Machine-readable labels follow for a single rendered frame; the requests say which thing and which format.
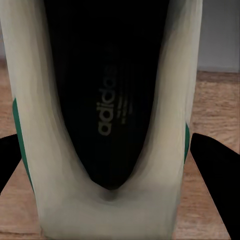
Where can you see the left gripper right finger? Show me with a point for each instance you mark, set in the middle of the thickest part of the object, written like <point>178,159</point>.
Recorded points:
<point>220,169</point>

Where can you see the gym shoe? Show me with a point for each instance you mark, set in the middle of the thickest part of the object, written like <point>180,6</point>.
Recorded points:
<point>102,95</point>

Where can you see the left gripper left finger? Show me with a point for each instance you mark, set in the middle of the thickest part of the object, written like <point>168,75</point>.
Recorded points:
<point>10,156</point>

